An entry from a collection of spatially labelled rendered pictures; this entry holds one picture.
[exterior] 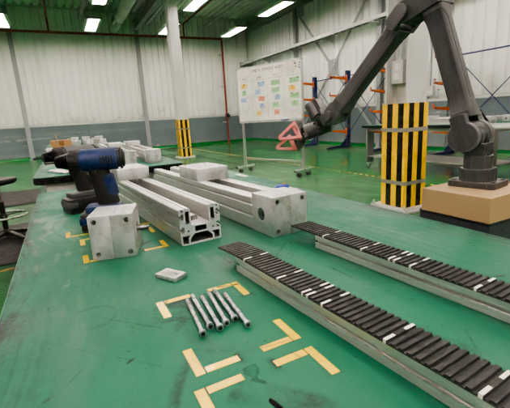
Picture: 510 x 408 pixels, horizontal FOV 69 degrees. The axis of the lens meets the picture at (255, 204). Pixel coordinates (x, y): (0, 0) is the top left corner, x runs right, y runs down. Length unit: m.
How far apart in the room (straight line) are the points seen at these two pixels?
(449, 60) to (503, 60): 8.11
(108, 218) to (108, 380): 0.42
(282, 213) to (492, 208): 0.48
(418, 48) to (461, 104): 3.08
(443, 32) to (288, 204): 0.61
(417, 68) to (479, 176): 3.11
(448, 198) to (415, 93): 3.12
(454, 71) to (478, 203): 0.35
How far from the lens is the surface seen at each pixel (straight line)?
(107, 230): 0.84
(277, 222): 0.86
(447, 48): 1.16
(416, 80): 4.15
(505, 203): 1.06
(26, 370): 0.55
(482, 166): 1.12
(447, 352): 0.45
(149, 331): 0.55
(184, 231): 0.86
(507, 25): 9.32
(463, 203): 1.05
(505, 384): 0.43
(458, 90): 1.14
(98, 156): 1.06
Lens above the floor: 1.05
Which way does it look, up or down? 13 degrees down
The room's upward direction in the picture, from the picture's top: 3 degrees counter-clockwise
